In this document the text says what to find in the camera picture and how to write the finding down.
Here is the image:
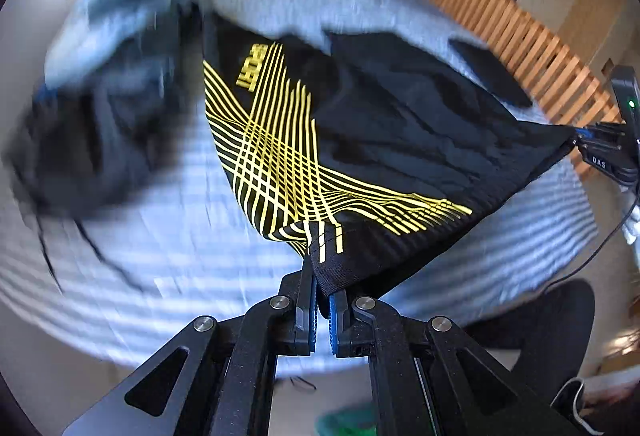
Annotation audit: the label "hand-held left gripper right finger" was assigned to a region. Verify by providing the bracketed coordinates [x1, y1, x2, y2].
[327, 288, 591, 436]

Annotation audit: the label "black pants with yellow lines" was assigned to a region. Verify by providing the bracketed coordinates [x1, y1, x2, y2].
[202, 10, 576, 299]

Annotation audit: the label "dark grey garment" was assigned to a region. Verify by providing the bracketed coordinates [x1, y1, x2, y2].
[5, 6, 203, 219]

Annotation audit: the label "blue white striped blanket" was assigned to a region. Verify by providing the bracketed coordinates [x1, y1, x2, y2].
[0, 0, 601, 377]

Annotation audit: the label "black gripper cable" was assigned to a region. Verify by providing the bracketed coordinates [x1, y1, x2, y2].
[542, 186, 640, 299]

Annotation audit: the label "green object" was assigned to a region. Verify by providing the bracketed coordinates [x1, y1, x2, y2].
[319, 408, 382, 436]

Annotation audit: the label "folded plain black garment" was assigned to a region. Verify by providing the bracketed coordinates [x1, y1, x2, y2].
[450, 40, 533, 109]

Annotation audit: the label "wooden door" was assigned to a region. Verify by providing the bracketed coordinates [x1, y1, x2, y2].
[557, 0, 628, 66]

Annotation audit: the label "black shoe with white trim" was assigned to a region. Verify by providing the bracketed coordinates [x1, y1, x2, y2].
[550, 378, 607, 436]

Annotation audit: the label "person's leg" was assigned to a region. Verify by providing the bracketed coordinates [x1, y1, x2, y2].
[465, 278, 597, 412]

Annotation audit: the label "black drawstring cord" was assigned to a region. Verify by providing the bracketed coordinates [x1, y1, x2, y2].
[30, 211, 148, 294]

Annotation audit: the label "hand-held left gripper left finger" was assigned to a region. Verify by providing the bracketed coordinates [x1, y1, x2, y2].
[62, 266, 321, 436]

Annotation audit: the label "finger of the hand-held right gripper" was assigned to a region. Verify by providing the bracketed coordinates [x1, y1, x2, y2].
[570, 141, 628, 177]
[575, 123, 630, 141]

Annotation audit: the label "wooden slatted bed rail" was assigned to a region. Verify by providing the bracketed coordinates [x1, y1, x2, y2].
[420, 0, 626, 177]

